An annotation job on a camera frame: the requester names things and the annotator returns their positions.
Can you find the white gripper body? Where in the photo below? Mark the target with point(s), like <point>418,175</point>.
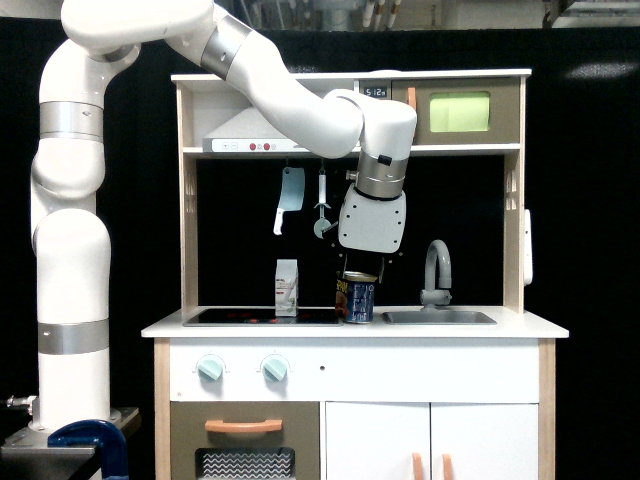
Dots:
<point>371,225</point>

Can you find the blue spam can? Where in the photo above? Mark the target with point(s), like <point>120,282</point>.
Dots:
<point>354,300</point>

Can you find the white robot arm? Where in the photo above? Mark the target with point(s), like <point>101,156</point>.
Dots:
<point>72,245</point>

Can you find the grey toy sink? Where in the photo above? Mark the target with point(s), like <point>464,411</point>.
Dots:
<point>438,317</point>

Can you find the toy pizza cutter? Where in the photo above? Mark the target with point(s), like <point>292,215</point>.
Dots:
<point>322,225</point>

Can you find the grey toy faucet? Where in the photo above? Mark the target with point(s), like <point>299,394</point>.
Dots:
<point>438,275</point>

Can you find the small white milk carton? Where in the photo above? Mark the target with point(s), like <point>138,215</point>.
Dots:
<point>286,286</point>

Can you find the toy cleaver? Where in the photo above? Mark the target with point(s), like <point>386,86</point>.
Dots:
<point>291,195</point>

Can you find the wooden toy kitchen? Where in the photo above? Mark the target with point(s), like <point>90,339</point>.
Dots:
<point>511,362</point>

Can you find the black toy stovetop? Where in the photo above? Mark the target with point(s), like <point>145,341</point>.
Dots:
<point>232,317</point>

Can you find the right mint stove knob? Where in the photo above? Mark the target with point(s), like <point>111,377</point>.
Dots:
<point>274,368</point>

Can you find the mint stove knob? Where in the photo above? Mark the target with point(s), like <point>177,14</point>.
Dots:
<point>274,368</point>
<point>210,368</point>

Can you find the toy microwave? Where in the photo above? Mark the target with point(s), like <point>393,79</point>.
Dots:
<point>462,111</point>

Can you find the toy range hood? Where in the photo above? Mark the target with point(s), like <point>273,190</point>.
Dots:
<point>227,123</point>

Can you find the left white cabinet door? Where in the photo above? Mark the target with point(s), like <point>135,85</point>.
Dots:
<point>377,441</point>

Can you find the white cabinet door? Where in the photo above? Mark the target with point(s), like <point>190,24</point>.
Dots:
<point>377,441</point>
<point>484,441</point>

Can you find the left mint stove knob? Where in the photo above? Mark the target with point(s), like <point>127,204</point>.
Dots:
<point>210,368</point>

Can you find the right white cabinet door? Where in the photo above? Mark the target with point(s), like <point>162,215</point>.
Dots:
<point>484,441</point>

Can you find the toy oven door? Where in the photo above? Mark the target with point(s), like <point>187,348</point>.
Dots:
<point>291,452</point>

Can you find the blue clamp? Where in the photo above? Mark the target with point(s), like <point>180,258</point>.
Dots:
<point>103,435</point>

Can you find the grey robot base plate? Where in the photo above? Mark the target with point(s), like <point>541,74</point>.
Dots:
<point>25,454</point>

